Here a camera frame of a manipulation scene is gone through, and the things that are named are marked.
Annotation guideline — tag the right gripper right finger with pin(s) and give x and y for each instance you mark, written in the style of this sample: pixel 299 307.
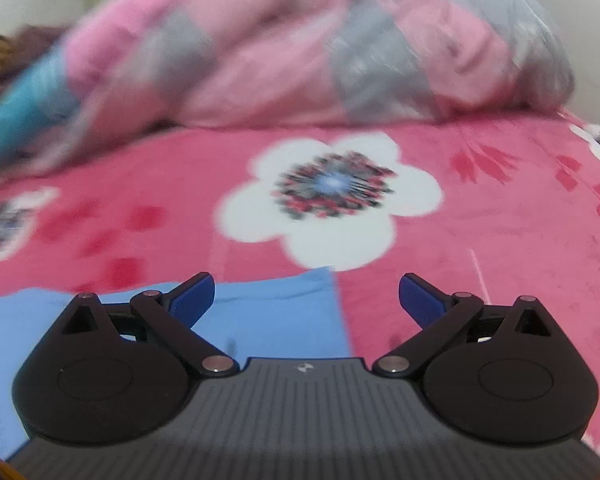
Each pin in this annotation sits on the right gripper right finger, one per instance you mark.
pixel 441 318

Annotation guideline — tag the person in maroon jacket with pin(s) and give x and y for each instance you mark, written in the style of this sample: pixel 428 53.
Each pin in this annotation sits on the person in maroon jacket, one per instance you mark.
pixel 19 51

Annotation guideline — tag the pink floral bed blanket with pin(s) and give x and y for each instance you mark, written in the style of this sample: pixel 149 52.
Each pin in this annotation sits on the pink floral bed blanket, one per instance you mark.
pixel 499 205

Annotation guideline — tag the light blue t-shirt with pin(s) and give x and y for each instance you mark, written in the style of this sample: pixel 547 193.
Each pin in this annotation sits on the light blue t-shirt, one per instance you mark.
pixel 297 317

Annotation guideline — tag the teal pink striped pillow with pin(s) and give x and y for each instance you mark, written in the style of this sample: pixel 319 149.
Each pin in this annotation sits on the teal pink striped pillow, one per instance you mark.
pixel 39 99

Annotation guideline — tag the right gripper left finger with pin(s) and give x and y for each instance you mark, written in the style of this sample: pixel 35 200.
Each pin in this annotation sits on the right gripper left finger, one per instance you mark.
pixel 170 319

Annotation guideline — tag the pink grey quilt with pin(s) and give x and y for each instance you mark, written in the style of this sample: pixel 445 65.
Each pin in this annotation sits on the pink grey quilt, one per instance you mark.
pixel 133 64

